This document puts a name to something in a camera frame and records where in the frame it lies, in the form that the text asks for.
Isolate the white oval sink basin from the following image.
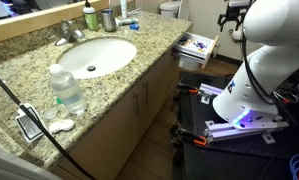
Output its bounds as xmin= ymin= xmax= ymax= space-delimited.
xmin=56 ymin=37 xmax=138 ymax=81

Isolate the wooden vanity with granite counter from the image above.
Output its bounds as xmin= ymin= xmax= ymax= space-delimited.
xmin=0 ymin=9 xmax=194 ymax=180

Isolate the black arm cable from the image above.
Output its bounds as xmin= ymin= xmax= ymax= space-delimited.
xmin=240 ymin=29 xmax=281 ymax=107

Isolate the wooden vanity drawer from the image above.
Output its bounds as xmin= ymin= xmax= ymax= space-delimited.
xmin=171 ymin=31 xmax=221 ymax=70

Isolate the dark cabinet door handle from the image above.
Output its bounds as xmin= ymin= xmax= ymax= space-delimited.
xmin=142 ymin=79 xmax=150 ymax=107
xmin=132 ymin=91 xmax=141 ymax=118

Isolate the white toothpaste tube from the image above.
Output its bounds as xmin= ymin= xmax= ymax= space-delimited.
xmin=114 ymin=17 xmax=140 ymax=27

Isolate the steel tumbler cup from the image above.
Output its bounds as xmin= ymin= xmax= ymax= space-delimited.
xmin=100 ymin=8 xmax=118 ymax=33

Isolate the blue cable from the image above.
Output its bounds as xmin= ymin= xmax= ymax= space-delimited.
xmin=288 ymin=153 xmax=299 ymax=180

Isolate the chrome faucet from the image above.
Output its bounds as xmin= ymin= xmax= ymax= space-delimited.
xmin=54 ymin=18 xmax=86 ymax=47

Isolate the black robot cart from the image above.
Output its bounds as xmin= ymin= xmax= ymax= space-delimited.
xmin=170 ymin=71 xmax=299 ymax=180

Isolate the green soap dispenser bottle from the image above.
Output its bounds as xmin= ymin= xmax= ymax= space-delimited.
xmin=82 ymin=0 xmax=100 ymax=32

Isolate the orange black clamp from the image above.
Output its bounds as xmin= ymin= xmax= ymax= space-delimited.
xmin=176 ymin=83 xmax=200 ymax=95
xmin=170 ymin=127 xmax=209 ymax=148

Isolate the black power cable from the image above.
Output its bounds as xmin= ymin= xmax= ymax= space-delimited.
xmin=0 ymin=66 xmax=97 ymax=180

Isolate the purple packet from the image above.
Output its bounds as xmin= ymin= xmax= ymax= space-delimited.
xmin=195 ymin=40 xmax=209 ymax=51

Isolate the white electric toothbrush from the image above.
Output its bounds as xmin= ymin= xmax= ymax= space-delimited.
xmin=119 ymin=0 xmax=129 ymax=20

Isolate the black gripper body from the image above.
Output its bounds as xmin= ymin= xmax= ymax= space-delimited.
xmin=223 ymin=5 xmax=249 ymax=22

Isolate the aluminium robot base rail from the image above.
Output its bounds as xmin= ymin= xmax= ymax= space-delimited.
xmin=196 ymin=82 xmax=290 ymax=146

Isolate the wood framed wall mirror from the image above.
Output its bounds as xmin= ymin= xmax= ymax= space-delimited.
xmin=0 ymin=0 xmax=111 ymax=46

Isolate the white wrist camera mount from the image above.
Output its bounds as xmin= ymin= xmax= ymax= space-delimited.
xmin=227 ymin=0 xmax=252 ymax=8

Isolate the small clear plastic lid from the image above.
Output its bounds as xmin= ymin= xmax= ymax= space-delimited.
xmin=42 ymin=108 xmax=58 ymax=121

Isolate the clear plastic water bottle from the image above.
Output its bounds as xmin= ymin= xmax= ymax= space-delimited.
xmin=48 ymin=63 xmax=89 ymax=116

